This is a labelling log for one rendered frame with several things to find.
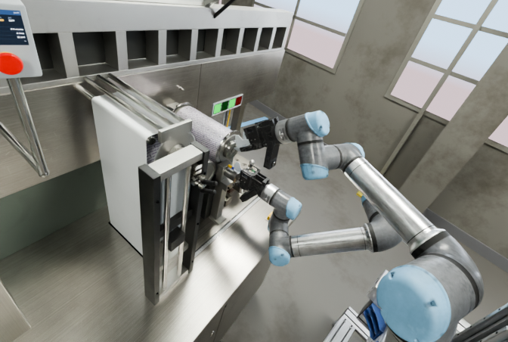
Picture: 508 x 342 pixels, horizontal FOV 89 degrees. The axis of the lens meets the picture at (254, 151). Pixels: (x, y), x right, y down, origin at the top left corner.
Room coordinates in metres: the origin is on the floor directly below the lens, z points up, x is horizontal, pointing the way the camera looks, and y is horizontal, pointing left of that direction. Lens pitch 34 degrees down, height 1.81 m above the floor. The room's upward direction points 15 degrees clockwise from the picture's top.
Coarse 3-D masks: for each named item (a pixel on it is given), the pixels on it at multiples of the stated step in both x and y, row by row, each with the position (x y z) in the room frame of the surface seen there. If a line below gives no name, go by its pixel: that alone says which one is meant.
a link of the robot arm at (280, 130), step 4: (280, 120) 0.73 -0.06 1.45; (284, 120) 0.72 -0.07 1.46; (276, 124) 0.72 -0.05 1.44; (280, 124) 0.71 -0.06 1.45; (284, 124) 0.70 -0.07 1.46; (276, 128) 0.70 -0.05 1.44; (280, 128) 0.70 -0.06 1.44; (284, 128) 0.69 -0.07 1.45; (276, 132) 0.70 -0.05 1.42; (280, 132) 0.69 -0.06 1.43; (284, 132) 0.68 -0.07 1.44; (276, 136) 0.70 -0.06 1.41; (280, 136) 0.69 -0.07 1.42; (284, 136) 0.68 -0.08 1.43; (280, 140) 0.69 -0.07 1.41; (284, 140) 0.68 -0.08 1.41; (288, 140) 0.68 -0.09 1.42
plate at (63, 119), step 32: (192, 64) 1.05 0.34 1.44; (224, 64) 1.23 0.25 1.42; (256, 64) 1.48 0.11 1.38; (0, 96) 0.50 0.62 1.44; (32, 96) 0.55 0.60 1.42; (64, 96) 0.62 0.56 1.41; (96, 96) 0.69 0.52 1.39; (160, 96) 0.91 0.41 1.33; (192, 96) 1.06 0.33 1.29; (224, 96) 1.26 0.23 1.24; (256, 96) 1.56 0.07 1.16; (64, 128) 0.60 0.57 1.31; (0, 160) 0.46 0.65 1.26; (64, 160) 0.58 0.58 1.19; (96, 160) 0.66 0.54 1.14; (0, 192) 0.43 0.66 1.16
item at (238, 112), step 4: (244, 104) 1.75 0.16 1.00; (236, 108) 1.73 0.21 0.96; (240, 108) 1.71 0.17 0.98; (244, 108) 1.76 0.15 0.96; (236, 112) 1.72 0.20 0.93; (240, 112) 1.72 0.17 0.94; (232, 116) 1.74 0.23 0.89; (236, 116) 1.72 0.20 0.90; (240, 116) 1.73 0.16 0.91; (232, 120) 1.73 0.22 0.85; (236, 120) 1.72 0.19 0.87; (240, 120) 1.74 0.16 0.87; (232, 124) 1.73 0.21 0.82; (236, 124) 1.71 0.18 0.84; (240, 124) 1.75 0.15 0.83; (232, 128) 1.73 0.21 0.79; (236, 128) 1.71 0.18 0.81
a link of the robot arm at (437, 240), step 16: (352, 144) 0.72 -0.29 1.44; (352, 160) 0.65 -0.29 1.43; (352, 176) 0.62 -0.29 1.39; (368, 176) 0.59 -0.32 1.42; (368, 192) 0.56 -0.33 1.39; (384, 192) 0.55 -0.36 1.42; (384, 208) 0.52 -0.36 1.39; (400, 208) 0.50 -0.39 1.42; (416, 208) 0.51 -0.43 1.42; (400, 224) 0.47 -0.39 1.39; (416, 224) 0.46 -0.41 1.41; (432, 224) 0.48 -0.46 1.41; (416, 240) 0.44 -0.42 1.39; (432, 240) 0.42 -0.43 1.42; (448, 240) 0.42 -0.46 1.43; (416, 256) 0.41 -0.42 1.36; (448, 256) 0.44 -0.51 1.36; (464, 256) 0.38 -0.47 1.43; (480, 288) 0.32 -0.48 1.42
